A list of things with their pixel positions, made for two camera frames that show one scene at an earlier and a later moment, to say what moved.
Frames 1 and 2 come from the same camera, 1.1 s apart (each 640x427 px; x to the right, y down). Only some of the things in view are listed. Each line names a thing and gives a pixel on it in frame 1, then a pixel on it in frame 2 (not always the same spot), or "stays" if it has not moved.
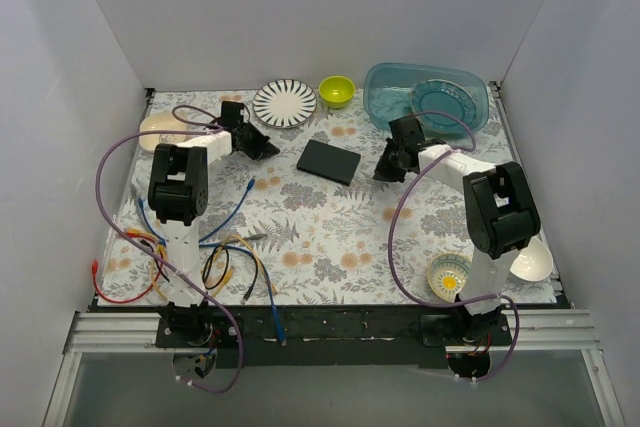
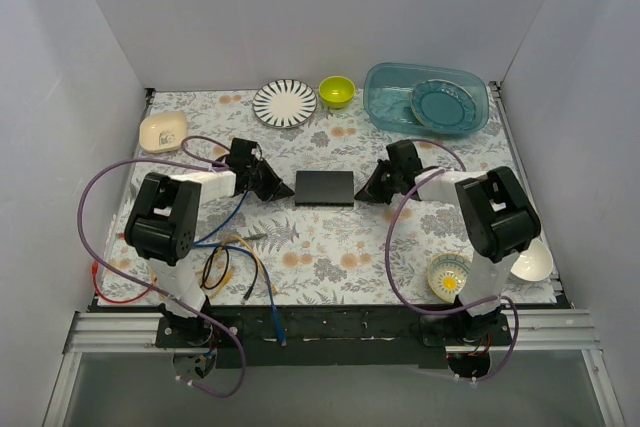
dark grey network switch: (329, 161) → (324, 188)
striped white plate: (284, 103) stays
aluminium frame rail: (134, 333) stays
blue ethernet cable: (248, 189) stays
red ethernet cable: (95, 272) stays
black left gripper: (255, 141) → (261, 178)
